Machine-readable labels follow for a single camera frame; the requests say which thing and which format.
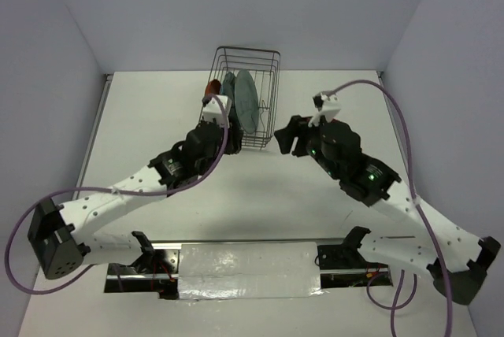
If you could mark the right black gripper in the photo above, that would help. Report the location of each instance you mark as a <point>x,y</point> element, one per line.
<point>297,127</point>

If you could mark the light green plate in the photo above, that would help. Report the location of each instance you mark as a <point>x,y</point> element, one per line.
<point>246,102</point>

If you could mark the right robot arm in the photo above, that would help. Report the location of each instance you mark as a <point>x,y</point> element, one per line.
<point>456,260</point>

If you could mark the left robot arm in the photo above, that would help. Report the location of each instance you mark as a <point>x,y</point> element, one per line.
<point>69,235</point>

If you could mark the red plate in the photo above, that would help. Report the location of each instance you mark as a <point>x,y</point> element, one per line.
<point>213,87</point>

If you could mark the teal embossed plate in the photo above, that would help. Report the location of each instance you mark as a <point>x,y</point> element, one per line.
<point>228,89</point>

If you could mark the silver foil cover panel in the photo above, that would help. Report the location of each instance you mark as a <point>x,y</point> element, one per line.
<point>228,271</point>

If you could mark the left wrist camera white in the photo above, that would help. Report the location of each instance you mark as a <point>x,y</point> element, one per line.
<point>216,109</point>

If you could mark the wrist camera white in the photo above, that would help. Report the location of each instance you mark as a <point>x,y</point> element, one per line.
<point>216,109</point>
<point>327,105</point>

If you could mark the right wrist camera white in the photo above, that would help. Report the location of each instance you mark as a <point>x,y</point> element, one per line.
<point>327,105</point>

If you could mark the wire dish rack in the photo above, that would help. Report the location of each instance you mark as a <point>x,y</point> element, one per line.
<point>264,66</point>

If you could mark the black mounting rail base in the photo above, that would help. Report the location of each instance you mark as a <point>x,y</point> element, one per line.
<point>336,271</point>

